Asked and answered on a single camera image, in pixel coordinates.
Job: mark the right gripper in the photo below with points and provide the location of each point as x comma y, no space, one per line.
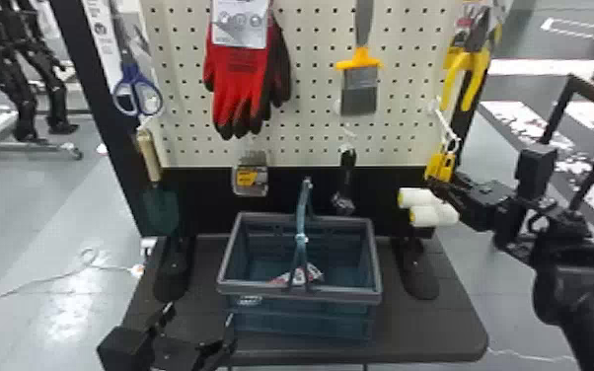
481,204

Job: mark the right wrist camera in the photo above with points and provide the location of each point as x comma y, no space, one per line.
534,168

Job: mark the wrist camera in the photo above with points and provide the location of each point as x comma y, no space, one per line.
125,352
534,168

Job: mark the yellow padlock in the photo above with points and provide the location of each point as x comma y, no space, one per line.
440,164

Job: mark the white paint rollers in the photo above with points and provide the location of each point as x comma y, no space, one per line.
426,207

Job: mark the yellow tape measure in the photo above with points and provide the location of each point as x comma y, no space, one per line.
249,178

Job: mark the white pegboard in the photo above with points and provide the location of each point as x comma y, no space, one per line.
307,129

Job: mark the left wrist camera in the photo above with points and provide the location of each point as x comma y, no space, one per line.
125,352

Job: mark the red white packet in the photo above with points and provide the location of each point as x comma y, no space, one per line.
297,275

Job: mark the black wrench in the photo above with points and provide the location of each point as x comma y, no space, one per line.
345,176

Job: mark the blue basket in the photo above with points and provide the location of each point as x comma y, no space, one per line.
297,316

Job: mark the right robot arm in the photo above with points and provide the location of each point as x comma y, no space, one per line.
587,300

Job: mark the yellow pliers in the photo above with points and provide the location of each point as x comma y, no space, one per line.
470,62

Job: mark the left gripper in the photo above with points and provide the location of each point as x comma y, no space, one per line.
175,357

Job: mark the red gloves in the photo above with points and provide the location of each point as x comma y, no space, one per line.
232,77

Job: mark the yellow paint brush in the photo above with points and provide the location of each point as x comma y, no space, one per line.
359,88

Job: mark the green trowel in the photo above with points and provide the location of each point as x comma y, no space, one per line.
158,210

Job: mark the blue scissors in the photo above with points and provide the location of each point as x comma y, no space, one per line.
134,83

